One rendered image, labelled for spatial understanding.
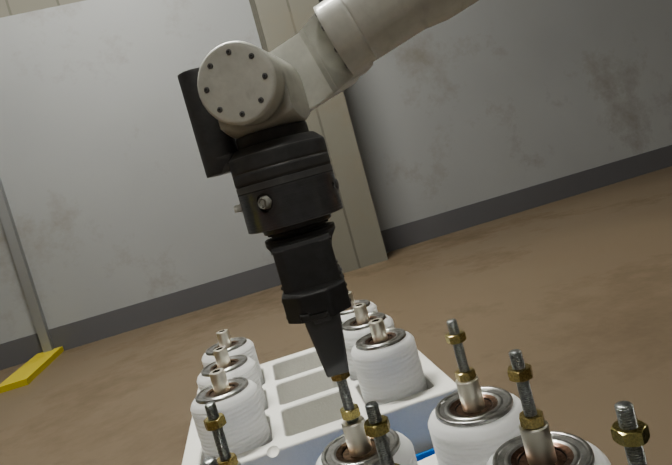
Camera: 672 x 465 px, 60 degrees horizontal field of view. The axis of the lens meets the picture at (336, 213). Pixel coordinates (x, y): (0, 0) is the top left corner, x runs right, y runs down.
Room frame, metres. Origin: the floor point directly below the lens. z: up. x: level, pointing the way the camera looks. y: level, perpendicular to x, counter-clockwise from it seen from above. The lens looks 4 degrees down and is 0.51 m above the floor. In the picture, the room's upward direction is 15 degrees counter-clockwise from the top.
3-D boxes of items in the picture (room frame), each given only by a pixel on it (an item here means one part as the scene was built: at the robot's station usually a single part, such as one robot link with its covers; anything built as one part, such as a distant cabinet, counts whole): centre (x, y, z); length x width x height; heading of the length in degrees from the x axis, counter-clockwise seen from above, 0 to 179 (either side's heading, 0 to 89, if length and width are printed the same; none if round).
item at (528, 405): (0.43, -0.10, 0.30); 0.01 x 0.01 x 0.08
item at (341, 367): (0.50, 0.04, 0.37); 0.03 x 0.02 x 0.06; 91
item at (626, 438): (0.31, -0.13, 0.32); 0.02 x 0.02 x 0.01; 43
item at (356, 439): (0.52, 0.04, 0.26); 0.02 x 0.02 x 0.03
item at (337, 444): (0.52, 0.04, 0.25); 0.08 x 0.08 x 0.01
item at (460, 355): (0.54, -0.08, 0.30); 0.01 x 0.01 x 0.08
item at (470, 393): (0.54, -0.08, 0.26); 0.02 x 0.02 x 0.03
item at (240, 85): (0.51, 0.05, 0.57); 0.11 x 0.11 x 0.11; 79
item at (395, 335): (0.83, -0.01, 0.25); 0.08 x 0.08 x 0.01
